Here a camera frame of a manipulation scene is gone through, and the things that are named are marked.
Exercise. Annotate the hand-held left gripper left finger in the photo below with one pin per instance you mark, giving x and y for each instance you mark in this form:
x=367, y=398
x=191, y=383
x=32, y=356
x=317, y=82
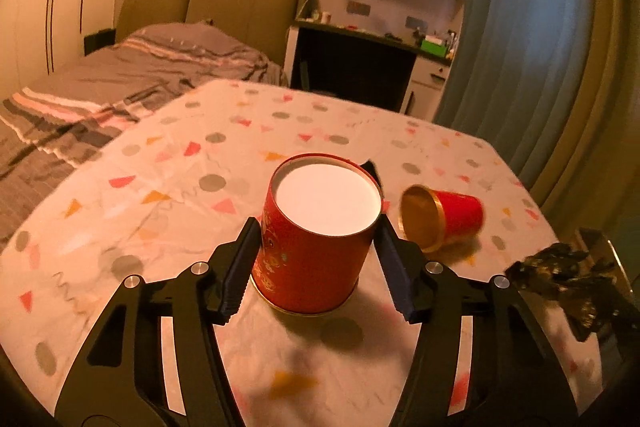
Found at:
x=235, y=277

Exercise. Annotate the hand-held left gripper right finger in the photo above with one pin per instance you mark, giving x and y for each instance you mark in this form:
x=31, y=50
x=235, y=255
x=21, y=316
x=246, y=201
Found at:
x=395, y=272

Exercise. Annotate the red cylindrical paper canister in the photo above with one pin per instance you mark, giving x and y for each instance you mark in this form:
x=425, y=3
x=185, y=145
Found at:
x=310, y=267

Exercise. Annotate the dark wrapper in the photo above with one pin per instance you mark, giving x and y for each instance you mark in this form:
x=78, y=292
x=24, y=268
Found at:
x=560, y=277

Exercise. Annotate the small red cup gold inside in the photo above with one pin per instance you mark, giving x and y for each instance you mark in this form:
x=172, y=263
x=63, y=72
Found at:
x=460, y=217

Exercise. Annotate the black paper piece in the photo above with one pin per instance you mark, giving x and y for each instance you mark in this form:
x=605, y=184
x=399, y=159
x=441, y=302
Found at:
x=372, y=174

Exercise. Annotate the patterned tablecloth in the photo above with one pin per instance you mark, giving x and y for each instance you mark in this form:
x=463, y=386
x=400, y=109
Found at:
x=150, y=207

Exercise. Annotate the dark desk with white drawers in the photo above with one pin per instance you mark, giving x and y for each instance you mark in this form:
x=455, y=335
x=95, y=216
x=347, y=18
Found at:
x=350, y=62

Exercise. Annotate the green box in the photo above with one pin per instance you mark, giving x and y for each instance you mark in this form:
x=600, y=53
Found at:
x=434, y=48

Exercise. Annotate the bed with striped blanket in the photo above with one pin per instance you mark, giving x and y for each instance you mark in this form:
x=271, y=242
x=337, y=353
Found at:
x=75, y=107

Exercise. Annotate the beige curtain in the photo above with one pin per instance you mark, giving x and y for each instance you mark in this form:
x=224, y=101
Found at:
x=605, y=107

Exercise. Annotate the beige padded headboard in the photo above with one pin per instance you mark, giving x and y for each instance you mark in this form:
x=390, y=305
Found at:
x=240, y=7

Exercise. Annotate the black nightstand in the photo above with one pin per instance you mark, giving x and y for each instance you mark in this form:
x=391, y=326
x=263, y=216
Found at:
x=100, y=43

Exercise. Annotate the blue curtain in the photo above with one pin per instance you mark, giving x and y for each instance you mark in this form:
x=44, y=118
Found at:
x=525, y=32

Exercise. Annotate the white wardrobe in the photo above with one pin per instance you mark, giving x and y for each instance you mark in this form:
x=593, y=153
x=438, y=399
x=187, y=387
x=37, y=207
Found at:
x=50, y=7

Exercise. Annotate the grey wall socket panel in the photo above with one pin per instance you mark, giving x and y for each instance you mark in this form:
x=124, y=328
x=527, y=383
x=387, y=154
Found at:
x=415, y=22
x=359, y=8

